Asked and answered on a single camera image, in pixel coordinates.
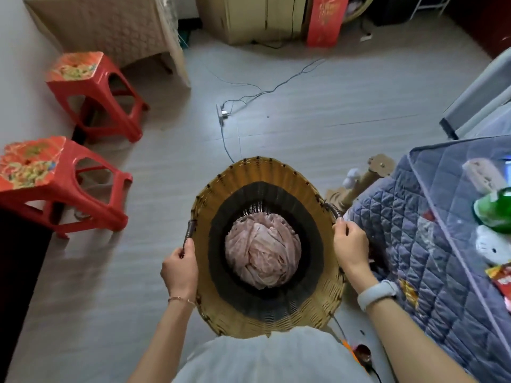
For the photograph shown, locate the person's left hand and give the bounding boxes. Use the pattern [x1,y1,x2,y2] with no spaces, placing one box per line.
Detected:
[160,237,199,303]

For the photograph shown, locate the person's right hand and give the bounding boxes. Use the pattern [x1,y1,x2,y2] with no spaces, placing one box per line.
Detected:
[332,217,378,294]

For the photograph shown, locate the round woven bamboo basket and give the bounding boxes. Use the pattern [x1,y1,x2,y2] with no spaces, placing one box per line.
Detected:
[182,156,349,340]

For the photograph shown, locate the person's left forearm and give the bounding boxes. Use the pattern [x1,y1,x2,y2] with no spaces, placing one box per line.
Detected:
[127,297,198,383]

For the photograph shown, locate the person's right forearm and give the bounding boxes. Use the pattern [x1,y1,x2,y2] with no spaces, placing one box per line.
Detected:
[359,281,480,383]

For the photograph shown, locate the white wrist band watch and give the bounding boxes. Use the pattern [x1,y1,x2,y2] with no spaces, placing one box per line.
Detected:
[356,280,400,313]

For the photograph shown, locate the crumpled pink cloth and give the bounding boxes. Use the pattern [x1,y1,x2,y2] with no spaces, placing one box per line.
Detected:
[225,213,301,291]

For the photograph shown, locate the blue quilted blanket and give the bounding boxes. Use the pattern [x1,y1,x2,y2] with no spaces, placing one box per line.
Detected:
[343,135,511,383]

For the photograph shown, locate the person's white shirt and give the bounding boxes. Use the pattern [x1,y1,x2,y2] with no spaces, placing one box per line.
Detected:
[172,326,377,383]

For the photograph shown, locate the white plush toy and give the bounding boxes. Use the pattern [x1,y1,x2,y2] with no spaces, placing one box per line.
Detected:
[475,225,511,266]

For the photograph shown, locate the beige fluffy plush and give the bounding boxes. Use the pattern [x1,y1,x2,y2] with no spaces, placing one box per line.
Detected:
[462,157,508,195]

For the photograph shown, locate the green plastic bottle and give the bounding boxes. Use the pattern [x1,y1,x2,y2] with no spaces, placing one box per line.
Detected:
[473,187,511,235]

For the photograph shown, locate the red snack packet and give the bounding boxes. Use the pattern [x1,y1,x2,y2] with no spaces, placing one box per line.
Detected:
[485,264,511,312]

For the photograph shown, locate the red plastic stool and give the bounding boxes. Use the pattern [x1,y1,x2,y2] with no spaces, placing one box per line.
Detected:
[0,136,133,240]
[45,51,151,145]

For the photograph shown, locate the dark low furniture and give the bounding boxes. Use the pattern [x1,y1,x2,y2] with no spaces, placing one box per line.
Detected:
[0,206,55,373]

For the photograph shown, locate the tall red gift box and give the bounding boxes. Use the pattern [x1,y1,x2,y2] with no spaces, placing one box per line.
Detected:
[306,0,350,48]

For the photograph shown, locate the brown cardboard box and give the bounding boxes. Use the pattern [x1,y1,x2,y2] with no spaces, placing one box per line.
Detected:
[195,0,316,47]

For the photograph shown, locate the white metal rack legs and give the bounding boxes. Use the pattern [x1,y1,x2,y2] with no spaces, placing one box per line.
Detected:
[410,0,456,19]

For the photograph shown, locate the dark red cabinet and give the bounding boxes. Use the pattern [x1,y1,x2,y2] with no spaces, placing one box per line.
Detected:
[446,0,511,59]

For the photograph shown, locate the cardboard scratching post toy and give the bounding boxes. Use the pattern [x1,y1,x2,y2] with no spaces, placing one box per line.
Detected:
[325,154,396,214]

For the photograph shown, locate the grey power strip cable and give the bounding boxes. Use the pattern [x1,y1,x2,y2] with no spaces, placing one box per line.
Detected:
[220,119,237,164]

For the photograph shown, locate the thin black cable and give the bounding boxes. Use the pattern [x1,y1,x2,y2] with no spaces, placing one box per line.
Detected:
[200,57,327,114]

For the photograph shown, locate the grey bed frame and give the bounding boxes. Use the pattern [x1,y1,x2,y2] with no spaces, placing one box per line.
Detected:
[439,47,511,140]

